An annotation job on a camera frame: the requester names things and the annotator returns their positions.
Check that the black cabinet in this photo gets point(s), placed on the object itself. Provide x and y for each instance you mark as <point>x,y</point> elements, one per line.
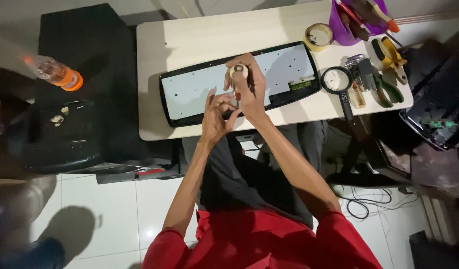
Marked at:
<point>87,48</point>

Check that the orange tipped tool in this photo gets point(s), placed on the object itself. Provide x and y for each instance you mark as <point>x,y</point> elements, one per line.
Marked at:
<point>386,18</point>

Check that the silver hex key set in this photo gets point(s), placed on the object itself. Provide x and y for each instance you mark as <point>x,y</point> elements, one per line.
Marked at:
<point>353,59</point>

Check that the black magnifying glass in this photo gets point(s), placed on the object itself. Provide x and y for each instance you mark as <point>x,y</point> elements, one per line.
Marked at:
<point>346,104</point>

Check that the person's left hand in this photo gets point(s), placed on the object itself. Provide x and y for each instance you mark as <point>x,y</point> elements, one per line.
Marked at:
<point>212,123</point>

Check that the black chair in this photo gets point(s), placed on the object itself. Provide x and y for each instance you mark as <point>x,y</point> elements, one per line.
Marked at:
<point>57,145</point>

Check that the yellow black crimping tool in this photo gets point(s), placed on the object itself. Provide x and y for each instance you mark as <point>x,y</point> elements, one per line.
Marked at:
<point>392,56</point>

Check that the person's right hand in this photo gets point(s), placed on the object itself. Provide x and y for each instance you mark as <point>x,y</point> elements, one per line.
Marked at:
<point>253,89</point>

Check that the person's red shirt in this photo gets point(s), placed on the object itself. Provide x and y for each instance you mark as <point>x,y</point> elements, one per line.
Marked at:
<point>259,243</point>

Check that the grey metal tool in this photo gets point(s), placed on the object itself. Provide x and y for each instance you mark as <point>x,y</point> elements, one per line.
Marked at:
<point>365,73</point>

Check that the yellow tape roll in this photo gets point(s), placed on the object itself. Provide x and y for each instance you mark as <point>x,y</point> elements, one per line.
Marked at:
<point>308,42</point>

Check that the plastic bottle with orange cap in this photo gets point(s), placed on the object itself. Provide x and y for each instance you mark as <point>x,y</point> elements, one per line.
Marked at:
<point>57,73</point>

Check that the opened black keyboard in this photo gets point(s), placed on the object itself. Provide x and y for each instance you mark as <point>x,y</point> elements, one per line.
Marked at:
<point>192,89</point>

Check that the purple plastic container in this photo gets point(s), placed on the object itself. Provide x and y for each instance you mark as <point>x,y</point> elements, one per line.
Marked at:
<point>339,31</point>

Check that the person's dark grey trousers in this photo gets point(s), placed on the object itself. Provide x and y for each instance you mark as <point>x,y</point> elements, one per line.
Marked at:
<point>244,175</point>

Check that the black box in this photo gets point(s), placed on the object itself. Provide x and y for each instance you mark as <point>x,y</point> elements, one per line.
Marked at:
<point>438,252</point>

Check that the dark wooden stand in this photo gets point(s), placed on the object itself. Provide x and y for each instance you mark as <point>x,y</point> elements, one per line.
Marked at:
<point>420,164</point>

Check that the black case with red stripe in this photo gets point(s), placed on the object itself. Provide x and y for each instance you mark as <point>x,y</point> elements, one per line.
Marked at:
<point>140,172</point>

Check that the green keyboard circuit board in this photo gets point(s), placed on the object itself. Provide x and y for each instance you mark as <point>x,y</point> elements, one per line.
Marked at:
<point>301,85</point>

